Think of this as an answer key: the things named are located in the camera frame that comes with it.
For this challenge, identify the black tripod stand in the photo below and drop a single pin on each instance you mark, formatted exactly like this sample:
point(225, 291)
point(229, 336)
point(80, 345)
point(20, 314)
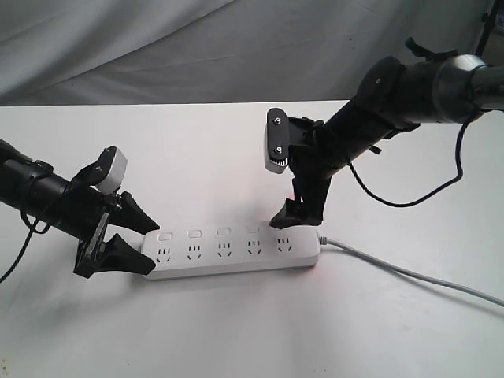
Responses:
point(492, 23)

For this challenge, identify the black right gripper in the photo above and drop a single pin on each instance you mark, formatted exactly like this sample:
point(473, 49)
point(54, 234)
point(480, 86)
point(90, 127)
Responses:
point(315, 154)

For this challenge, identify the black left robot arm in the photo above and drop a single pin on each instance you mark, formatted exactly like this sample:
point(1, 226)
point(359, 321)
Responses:
point(37, 192)

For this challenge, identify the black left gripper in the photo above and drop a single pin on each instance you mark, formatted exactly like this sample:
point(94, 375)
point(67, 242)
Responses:
point(91, 212)

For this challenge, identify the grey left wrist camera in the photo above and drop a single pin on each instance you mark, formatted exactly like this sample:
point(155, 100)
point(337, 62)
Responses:
point(113, 165)

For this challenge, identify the white five-outlet power strip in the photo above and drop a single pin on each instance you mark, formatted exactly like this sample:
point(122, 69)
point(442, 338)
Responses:
point(216, 249)

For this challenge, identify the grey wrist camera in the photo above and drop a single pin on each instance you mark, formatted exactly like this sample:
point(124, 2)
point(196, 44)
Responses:
point(277, 140)
point(113, 165)

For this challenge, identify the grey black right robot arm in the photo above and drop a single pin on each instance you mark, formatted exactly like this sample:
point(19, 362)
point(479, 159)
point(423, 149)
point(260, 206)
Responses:
point(442, 88)

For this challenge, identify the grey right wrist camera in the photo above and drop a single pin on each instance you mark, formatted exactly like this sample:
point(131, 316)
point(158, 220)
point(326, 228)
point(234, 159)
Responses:
point(277, 140)

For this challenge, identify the grey backdrop cloth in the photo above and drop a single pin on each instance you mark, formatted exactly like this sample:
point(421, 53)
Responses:
point(148, 52)

